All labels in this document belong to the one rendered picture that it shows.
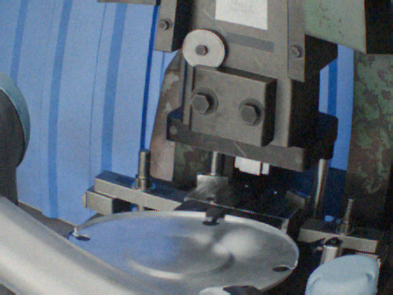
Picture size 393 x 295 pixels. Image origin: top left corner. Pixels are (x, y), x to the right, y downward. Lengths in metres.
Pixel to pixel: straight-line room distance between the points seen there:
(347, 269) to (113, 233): 0.54
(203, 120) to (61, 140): 1.69
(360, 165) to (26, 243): 0.93
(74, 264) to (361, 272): 0.24
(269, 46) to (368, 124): 0.31
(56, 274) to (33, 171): 2.40
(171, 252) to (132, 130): 1.62
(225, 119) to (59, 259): 0.63
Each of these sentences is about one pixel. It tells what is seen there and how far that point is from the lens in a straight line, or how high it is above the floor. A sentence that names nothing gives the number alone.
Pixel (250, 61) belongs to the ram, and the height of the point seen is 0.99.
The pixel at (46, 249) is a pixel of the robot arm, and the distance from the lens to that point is 0.66.
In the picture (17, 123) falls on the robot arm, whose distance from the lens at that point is 0.83.
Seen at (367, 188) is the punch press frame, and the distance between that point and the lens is 1.52.
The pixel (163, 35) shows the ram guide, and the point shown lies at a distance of 1.25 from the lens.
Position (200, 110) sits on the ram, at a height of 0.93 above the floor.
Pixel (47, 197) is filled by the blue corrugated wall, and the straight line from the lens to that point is 3.01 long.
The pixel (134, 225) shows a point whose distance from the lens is 1.27.
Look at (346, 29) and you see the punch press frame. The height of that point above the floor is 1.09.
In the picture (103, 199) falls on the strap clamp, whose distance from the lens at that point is 1.48.
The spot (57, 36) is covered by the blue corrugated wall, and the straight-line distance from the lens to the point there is 2.83.
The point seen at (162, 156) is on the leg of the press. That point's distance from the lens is 1.70.
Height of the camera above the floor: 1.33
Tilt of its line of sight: 21 degrees down
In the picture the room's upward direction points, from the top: 4 degrees clockwise
